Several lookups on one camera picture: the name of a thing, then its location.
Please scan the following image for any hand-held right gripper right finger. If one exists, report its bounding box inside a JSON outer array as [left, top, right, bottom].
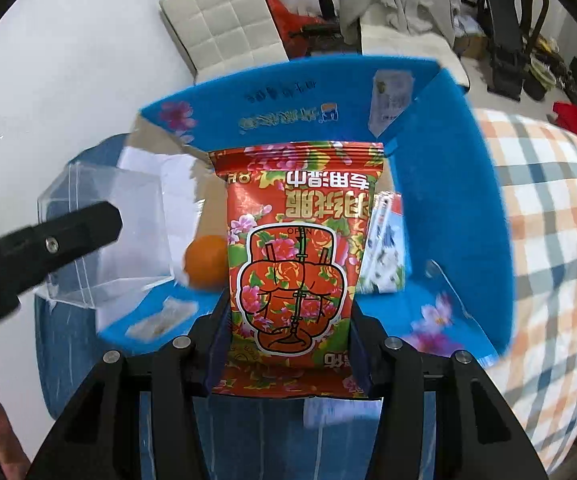
[[350, 305, 550, 480]]

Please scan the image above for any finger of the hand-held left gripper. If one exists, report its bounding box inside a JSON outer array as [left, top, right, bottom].
[[0, 202, 123, 297]]

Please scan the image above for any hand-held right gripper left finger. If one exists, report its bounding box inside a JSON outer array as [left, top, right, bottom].
[[26, 287, 232, 480]]

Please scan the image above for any red floral wet wipes packet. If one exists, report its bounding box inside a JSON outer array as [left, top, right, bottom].
[[208, 141, 387, 401]]

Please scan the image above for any blue cardboard box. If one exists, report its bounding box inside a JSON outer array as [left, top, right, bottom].
[[96, 54, 515, 367]]

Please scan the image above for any clear plastic box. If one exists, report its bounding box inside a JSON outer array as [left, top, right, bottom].
[[36, 162, 210, 312]]

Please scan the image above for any small clear sachet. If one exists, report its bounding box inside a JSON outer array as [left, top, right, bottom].
[[126, 297, 198, 344]]

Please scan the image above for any orange tangerine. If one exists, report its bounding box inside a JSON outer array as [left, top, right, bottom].
[[183, 235, 230, 291]]

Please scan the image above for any white and blue packet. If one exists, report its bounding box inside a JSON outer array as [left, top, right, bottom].
[[357, 192, 407, 295]]

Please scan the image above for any plaid blanket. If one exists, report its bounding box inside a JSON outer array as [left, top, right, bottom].
[[469, 107, 577, 475]]

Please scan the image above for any white quilted chair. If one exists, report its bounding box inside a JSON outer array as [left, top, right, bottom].
[[159, 0, 290, 82]]

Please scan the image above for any red plastic bag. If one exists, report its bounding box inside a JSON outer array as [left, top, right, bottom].
[[262, 0, 330, 59]]

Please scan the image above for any red cloth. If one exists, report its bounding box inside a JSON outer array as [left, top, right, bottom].
[[552, 101, 577, 139]]

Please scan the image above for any brown cardboard box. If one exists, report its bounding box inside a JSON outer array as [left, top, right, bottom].
[[453, 32, 489, 59]]

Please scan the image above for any pile of light clothes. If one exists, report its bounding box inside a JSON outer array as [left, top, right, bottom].
[[337, 0, 470, 57]]

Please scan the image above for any black chair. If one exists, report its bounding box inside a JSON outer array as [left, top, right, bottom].
[[477, 0, 530, 102]]

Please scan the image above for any wooden chair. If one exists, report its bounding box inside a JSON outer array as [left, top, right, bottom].
[[513, 0, 552, 52]]

